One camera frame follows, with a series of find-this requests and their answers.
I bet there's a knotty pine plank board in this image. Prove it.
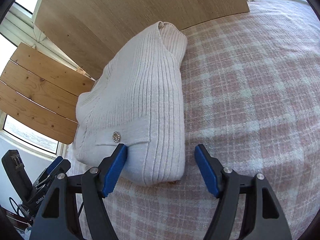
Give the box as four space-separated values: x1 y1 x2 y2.
1 43 94 145

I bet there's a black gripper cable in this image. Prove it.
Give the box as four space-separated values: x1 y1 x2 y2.
8 196 34 221

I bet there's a large light wooden board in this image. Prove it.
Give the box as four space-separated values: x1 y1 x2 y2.
35 0 249 79

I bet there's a cream knit garment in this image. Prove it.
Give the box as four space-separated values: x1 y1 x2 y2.
72 21 187 186

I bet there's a pink plaid table cloth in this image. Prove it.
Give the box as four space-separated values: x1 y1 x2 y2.
63 0 320 240

